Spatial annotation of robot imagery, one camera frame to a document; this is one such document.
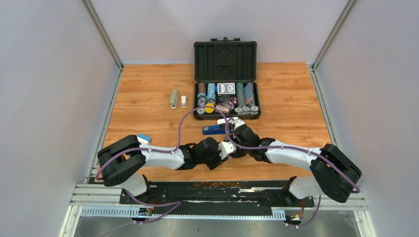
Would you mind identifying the small white stapler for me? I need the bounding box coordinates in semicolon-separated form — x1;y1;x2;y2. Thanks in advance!
181;95;187;108

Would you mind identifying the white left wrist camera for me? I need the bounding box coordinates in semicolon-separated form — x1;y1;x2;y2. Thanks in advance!
218;142;237;160

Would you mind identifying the white and blue staple box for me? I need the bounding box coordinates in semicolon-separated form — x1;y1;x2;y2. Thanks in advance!
137;134;152;145

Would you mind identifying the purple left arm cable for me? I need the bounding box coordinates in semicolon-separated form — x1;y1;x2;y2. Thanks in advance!
95;105;236;182

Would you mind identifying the blue stapler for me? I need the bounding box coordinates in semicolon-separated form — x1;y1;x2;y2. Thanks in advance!
202;123;225;135

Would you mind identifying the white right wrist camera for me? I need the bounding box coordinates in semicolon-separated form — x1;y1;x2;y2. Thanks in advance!
226;117;246;130

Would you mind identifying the black poker chip case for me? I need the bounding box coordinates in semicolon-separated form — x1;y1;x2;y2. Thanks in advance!
192;38;260;108

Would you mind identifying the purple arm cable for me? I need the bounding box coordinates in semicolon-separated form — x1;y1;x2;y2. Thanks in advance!
224;121;361;194
95;105;236;182

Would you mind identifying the yellow poker chip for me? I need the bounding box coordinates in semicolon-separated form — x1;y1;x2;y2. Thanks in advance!
205;103;215;114

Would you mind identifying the aluminium slotted rail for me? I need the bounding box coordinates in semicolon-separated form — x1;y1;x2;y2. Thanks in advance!
80;206;286;221

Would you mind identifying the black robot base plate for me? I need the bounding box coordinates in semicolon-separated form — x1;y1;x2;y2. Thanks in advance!
120;180;315;214

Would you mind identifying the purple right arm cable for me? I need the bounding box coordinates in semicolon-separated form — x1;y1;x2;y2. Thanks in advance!
224;121;361;194

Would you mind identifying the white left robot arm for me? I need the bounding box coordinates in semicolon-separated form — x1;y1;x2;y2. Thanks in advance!
97;135;236;204

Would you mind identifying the blue playing card deck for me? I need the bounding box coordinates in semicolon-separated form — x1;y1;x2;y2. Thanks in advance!
216;83;236;96

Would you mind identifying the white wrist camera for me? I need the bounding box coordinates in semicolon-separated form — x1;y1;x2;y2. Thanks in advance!
218;142;237;160
226;117;246;130

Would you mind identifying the grey-green stapler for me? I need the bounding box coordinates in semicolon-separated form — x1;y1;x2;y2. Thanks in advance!
169;89;179;109

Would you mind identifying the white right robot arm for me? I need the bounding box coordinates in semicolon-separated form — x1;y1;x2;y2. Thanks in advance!
230;124;362;206

